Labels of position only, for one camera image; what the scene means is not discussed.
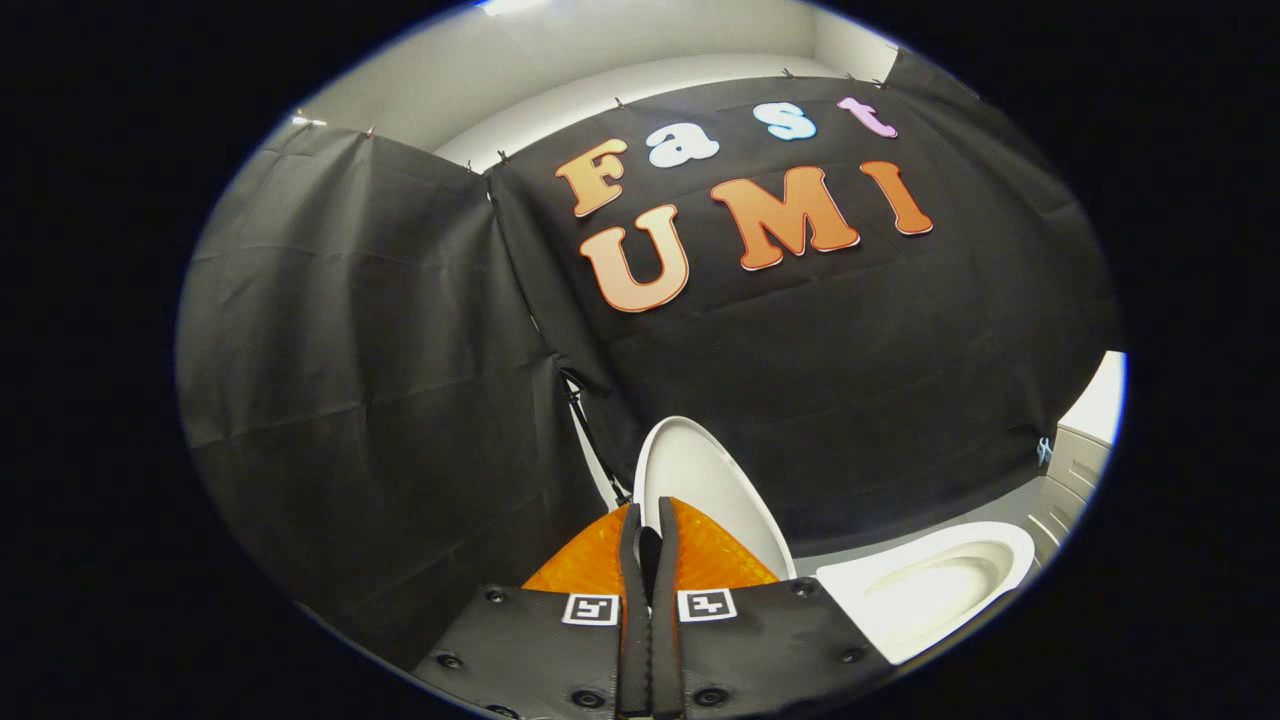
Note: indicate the white toilet lid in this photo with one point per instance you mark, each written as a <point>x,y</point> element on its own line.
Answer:
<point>720,490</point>

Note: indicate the white drawer cabinet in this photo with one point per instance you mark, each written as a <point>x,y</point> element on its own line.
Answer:
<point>1080,480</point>

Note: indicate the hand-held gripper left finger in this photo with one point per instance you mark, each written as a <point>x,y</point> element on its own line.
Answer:
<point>633,650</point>

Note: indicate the white toilet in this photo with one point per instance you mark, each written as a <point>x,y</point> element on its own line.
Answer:
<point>930,590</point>

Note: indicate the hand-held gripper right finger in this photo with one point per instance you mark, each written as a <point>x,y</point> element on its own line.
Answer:
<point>667,650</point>

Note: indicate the black backdrop cloth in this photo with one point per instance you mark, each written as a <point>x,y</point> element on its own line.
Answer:
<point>400,350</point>

